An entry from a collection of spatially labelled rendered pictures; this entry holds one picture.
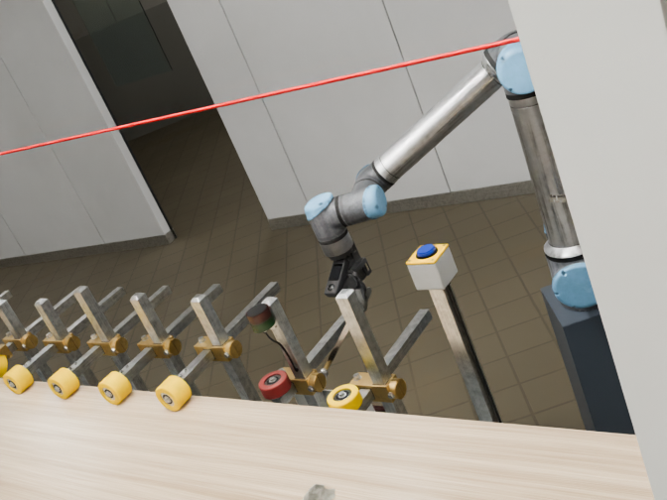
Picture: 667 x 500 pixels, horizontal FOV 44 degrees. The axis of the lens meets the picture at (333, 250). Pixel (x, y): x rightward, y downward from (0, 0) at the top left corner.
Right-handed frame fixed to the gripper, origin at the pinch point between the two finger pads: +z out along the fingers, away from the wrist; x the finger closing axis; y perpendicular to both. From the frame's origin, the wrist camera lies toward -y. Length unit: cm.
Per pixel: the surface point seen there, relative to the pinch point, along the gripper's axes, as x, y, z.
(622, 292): -137, -130, -101
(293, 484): -30, -73, -10
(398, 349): -26.5, -21.6, -3.8
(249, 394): 18.9, -36.3, 2.2
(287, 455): -23, -65, -10
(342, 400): -27, -47, -10
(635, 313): -137, -130, -100
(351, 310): -31, -36, -27
